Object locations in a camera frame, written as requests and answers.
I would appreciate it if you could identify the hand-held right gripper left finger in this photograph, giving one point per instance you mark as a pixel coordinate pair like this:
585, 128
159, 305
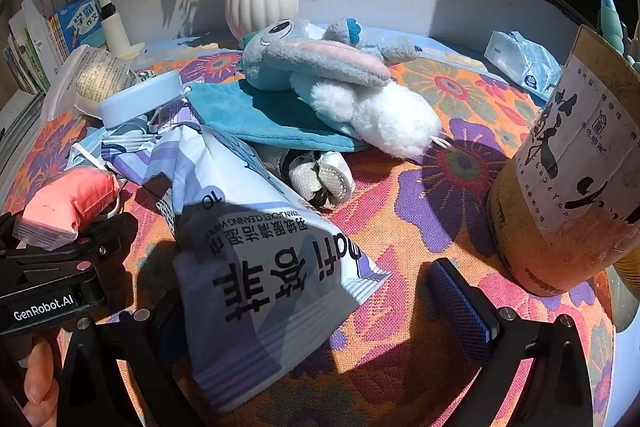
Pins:
165, 332

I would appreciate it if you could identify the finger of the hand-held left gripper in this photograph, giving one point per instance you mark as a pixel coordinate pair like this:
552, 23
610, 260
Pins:
112, 232
9, 232

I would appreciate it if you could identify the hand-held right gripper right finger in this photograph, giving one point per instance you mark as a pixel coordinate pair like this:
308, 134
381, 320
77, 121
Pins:
462, 307

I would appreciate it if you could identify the pink clay packet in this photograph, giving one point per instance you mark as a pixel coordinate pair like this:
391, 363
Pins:
65, 202

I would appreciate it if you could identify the white purple wipes packet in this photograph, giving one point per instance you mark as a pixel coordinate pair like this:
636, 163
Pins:
270, 257

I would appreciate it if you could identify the white cloth bundle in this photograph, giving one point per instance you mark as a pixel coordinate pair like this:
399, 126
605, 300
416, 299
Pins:
325, 177

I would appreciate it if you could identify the person's left hand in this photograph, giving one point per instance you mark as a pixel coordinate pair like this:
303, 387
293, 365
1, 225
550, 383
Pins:
42, 382

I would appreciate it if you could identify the brown labelled bottle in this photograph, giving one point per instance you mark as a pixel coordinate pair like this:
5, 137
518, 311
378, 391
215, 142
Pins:
550, 207

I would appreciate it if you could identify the light blue round lid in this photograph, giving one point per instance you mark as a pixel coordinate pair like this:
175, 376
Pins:
142, 99

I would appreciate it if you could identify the floral tablecloth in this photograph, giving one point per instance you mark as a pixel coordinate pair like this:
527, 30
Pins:
450, 132

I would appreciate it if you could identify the row of books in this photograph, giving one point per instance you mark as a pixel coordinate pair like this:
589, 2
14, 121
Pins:
70, 22

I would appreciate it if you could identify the blue tissue pack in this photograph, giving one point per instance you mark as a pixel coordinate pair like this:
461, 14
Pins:
520, 62

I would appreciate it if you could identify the grey blue plush rabbit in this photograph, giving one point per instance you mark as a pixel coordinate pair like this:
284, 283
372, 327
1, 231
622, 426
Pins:
325, 57

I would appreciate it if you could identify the pale green toy figure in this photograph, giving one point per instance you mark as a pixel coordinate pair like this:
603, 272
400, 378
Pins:
610, 17

